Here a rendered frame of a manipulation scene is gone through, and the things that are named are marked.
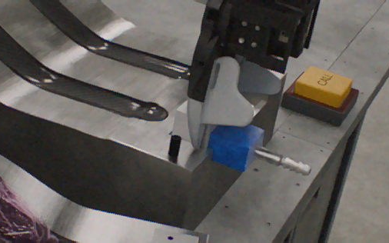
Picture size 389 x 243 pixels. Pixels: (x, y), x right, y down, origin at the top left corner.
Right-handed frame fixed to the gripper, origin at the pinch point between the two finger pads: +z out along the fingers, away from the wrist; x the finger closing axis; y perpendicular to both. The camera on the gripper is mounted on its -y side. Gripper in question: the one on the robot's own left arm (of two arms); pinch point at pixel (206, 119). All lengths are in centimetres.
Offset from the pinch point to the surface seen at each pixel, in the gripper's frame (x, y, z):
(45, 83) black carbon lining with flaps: 0.2, -17.8, 2.6
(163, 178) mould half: -6.8, -0.7, 3.3
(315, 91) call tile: 28.7, 3.8, 7.2
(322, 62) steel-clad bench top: 44.9, 0.6, 10.4
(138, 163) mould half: -6.8, -3.3, 2.8
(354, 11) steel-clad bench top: 69, -1, 10
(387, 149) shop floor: 179, 1, 90
